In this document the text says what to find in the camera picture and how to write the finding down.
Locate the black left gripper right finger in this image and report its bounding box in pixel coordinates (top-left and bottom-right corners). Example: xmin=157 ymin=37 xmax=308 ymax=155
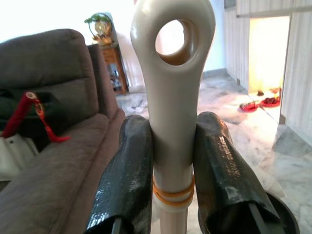
xmin=194 ymin=111 xmax=281 ymax=234

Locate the grey-brown fabric sofa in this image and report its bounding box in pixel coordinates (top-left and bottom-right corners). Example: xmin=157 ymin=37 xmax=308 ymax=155
xmin=0 ymin=28 xmax=126 ymax=234

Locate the orange rubber band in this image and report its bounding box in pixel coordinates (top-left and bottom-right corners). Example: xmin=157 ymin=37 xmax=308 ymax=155
xmin=152 ymin=174 xmax=196 ymax=199
xmin=154 ymin=192 xmax=194 ymax=208

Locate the black cushion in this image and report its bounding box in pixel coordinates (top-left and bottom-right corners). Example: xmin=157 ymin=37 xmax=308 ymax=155
xmin=0 ymin=88 xmax=72 ymax=152

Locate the red scroll with tassel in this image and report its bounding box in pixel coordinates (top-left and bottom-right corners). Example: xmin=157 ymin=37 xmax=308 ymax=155
xmin=1 ymin=91 xmax=72 ymax=145

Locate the beige broom with purple bristles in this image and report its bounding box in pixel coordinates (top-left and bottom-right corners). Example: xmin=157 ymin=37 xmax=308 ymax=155
xmin=129 ymin=0 xmax=217 ymax=234

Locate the white plastic object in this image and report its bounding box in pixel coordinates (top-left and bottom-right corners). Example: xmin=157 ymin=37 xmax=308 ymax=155
xmin=0 ymin=136 xmax=40 ymax=181

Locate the small wooden cabinet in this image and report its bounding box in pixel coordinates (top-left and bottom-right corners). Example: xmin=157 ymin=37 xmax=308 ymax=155
xmin=100 ymin=43 xmax=130 ymax=96

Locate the globe ornament with green plant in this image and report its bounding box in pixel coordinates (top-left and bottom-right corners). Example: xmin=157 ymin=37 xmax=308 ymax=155
xmin=83 ymin=13 xmax=114 ymax=47

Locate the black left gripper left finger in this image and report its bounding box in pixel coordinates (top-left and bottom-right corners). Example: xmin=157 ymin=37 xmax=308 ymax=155
xmin=84 ymin=115 xmax=155 ymax=234

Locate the red plate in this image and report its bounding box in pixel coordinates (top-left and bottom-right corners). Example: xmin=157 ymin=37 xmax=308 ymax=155
xmin=239 ymin=101 xmax=259 ymax=113
xmin=259 ymin=96 xmax=281 ymax=108

